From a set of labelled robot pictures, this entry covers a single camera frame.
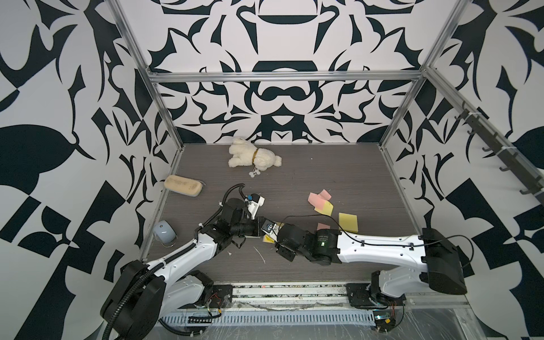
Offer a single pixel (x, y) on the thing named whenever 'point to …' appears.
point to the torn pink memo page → (318, 200)
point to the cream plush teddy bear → (244, 152)
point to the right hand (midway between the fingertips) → (276, 234)
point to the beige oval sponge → (183, 185)
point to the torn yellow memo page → (327, 210)
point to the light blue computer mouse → (164, 233)
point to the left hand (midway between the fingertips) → (275, 222)
